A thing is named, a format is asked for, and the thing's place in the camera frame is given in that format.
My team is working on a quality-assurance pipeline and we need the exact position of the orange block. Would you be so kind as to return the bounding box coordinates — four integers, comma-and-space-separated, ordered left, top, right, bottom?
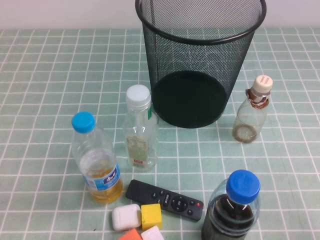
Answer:
117, 227, 143, 240

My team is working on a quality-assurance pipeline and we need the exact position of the black mesh wastebasket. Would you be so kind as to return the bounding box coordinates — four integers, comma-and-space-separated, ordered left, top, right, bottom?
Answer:
134, 0, 267, 129

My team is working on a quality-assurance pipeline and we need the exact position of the yellow cube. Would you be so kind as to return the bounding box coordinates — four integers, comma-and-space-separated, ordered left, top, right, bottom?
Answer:
140, 203, 163, 231

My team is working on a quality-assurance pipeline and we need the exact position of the green checkered tablecloth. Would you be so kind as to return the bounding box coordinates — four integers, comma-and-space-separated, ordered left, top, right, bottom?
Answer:
0, 26, 320, 240

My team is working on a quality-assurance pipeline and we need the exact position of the white-capped clear bottle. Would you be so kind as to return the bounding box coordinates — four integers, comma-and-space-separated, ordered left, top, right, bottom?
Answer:
123, 84, 160, 172

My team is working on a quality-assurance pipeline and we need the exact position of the beige-capped bottle with brown label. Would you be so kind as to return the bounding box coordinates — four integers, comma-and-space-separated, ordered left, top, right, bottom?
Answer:
232, 74, 273, 145

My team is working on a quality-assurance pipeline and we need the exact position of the white earbud case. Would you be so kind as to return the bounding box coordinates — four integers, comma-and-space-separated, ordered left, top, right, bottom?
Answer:
111, 203, 143, 231

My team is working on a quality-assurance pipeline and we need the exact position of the black remote control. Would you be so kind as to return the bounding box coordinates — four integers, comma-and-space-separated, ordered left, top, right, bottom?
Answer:
125, 179, 205, 222

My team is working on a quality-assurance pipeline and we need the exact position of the light-blue-capped bottle with yellow liquid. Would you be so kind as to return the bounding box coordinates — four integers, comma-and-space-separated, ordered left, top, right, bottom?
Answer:
70, 111, 124, 205

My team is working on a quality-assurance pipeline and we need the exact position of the blue-capped bottle with dark liquid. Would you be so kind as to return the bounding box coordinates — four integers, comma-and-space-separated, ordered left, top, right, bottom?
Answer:
201, 169, 261, 240

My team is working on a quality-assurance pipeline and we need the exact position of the small white block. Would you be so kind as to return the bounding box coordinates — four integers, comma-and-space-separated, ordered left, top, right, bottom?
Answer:
140, 224, 165, 240

